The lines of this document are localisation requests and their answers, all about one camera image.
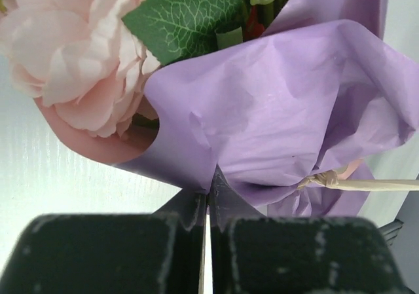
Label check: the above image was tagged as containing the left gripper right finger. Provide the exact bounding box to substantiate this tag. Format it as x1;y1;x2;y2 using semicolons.
209;171;410;293

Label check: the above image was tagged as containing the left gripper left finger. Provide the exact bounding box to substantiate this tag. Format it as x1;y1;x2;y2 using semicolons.
1;191;206;293

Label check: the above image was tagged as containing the beige ribbon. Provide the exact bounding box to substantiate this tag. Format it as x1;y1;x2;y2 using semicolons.
297;170;418;192

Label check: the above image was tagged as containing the purple wrapping paper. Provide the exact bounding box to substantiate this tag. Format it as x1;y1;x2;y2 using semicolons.
37;0;419;218

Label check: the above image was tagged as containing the pink flower bouquet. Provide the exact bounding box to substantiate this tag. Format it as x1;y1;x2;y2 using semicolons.
1;0;290;138

